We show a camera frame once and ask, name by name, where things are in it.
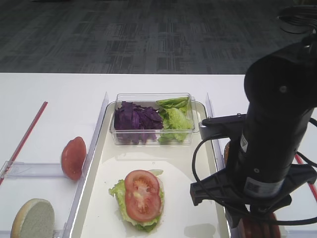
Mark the left clear long rail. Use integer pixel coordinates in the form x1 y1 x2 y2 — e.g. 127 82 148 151
60 92 108 238

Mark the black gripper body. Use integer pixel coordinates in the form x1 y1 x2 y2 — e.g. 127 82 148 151
190 163 317 228

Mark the round stand base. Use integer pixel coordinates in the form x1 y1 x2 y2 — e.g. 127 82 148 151
277 0 317 35

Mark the right red strip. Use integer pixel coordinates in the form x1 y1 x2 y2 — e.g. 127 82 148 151
295 152 317 201

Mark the lower tomato slice on tray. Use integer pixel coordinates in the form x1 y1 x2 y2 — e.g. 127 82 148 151
125 190 161 222

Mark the clear long rail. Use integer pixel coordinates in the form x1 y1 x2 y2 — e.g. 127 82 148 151
60 92 108 238
205 93 225 171

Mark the tomato slice on tray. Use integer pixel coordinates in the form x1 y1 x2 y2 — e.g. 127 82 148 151
124 170 159 196
125 190 161 222

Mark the sesame bun front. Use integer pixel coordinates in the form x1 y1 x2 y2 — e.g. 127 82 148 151
223 142 230 166

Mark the dark red meat slice stack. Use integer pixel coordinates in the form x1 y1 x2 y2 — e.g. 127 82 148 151
238 218 281 238

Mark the upright bun bottom half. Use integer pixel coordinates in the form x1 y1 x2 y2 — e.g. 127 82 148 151
10 198 55 238

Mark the left red strip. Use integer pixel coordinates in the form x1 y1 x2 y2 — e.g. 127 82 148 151
0 101 48 184

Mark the red strip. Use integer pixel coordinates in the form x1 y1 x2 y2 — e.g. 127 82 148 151
0 101 48 184
295 152 317 201

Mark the white rectangular serving tray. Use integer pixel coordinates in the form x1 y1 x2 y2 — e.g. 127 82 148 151
72 103 229 238

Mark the upper tomato slice on tray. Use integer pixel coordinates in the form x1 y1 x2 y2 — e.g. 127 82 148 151
124 170 159 196

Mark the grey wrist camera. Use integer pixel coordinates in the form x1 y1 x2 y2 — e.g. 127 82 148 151
199 114 246 140

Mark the green lettuce in container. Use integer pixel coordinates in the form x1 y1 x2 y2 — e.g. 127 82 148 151
156 97 193 144

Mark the clear plastic salad container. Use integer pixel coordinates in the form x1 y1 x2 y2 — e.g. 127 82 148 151
109 93 198 145

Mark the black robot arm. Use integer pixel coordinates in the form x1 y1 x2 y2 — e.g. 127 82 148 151
190 34 317 228

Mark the shredded purple cabbage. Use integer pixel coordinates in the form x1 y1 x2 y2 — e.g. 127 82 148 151
114 101 163 144

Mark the right clear long rail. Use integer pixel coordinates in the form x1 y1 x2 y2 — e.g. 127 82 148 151
205 93 225 171

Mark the upper left clear holder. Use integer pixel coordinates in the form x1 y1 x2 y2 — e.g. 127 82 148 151
0 161 66 179

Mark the lettuce leaf on tray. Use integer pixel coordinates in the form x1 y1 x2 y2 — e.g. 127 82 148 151
108 179 164 232

